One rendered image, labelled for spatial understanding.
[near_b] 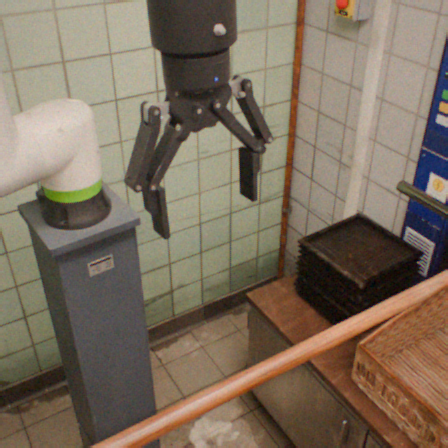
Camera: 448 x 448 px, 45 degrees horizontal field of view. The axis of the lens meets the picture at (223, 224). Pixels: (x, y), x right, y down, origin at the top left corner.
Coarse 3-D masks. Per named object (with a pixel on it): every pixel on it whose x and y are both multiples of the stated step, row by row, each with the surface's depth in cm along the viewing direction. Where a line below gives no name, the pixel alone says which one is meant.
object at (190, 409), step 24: (432, 288) 97; (384, 312) 92; (336, 336) 88; (264, 360) 84; (288, 360) 84; (216, 384) 80; (240, 384) 80; (192, 408) 76; (120, 432) 73; (144, 432) 73; (168, 432) 75
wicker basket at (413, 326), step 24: (408, 312) 154; (432, 312) 163; (384, 336) 154; (408, 336) 162; (432, 336) 171; (360, 360) 151; (384, 360) 162; (408, 360) 163; (432, 360) 162; (360, 384) 154; (384, 384) 144; (408, 384) 155; (432, 384) 155; (384, 408) 148; (408, 408) 139; (432, 408) 148; (408, 432) 142; (432, 432) 133
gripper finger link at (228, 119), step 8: (216, 104) 60; (224, 104) 61; (216, 112) 61; (224, 112) 62; (224, 120) 63; (232, 120) 63; (232, 128) 64; (240, 128) 65; (240, 136) 65; (248, 136) 66; (248, 144) 67; (256, 144) 68; (256, 152) 68; (264, 152) 68
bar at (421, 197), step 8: (400, 184) 134; (408, 184) 133; (400, 192) 135; (408, 192) 132; (416, 192) 131; (424, 192) 130; (416, 200) 131; (424, 200) 129; (432, 200) 128; (432, 208) 127; (440, 208) 126
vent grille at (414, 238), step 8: (408, 232) 184; (416, 232) 181; (408, 240) 185; (416, 240) 182; (424, 240) 179; (424, 248) 180; (432, 248) 177; (424, 256) 181; (424, 264) 182; (424, 272) 183
